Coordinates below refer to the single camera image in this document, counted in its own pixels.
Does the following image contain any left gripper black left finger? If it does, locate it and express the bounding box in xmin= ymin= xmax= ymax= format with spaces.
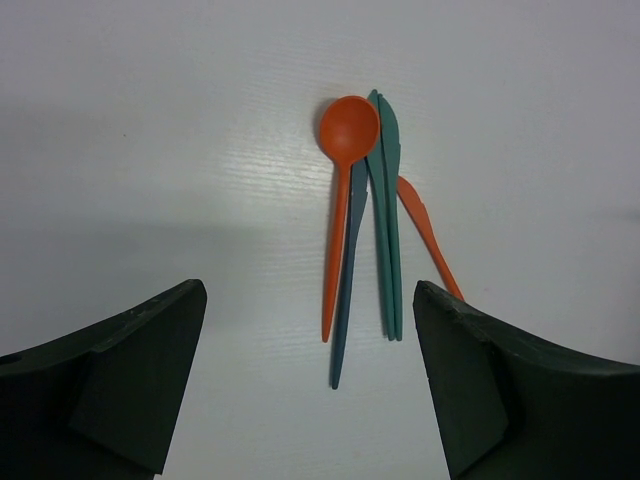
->
xmin=1 ymin=279 xmax=207 ymax=479

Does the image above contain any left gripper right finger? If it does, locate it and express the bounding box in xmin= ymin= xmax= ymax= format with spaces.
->
xmin=413 ymin=281 xmax=639 ymax=479

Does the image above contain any dark blue knife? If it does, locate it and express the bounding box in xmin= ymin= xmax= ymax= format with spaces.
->
xmin=330 ymin=159 xmax=368 ymax=390

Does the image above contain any orange spoon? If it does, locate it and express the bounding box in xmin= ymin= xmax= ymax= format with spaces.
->
xmin=319 ymin=95 xmax=380 ymax=342

